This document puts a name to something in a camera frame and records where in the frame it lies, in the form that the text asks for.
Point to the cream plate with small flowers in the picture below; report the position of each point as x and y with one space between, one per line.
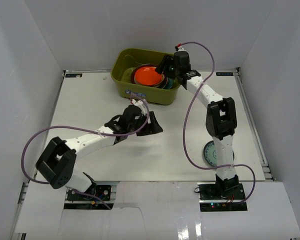
156 84

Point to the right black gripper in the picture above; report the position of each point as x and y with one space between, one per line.
166 61

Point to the orange plastic plate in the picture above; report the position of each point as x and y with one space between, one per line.
147 74

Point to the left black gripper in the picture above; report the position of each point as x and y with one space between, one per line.
147 125

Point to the teal scalloped plate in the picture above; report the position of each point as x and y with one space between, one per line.
126 78

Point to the dark red rimmed plate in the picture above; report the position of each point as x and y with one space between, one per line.
145 65

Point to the blue patterned small plate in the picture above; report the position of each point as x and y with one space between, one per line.
209 153

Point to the olive green plastic bin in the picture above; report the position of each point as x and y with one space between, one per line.
133 58

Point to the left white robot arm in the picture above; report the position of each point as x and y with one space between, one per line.
57 162

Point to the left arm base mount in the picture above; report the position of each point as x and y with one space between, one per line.
97 197

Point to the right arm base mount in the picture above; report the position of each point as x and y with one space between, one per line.
212 200

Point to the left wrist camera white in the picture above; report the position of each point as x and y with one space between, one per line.
138 103

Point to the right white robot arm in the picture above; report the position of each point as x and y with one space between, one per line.
221 118

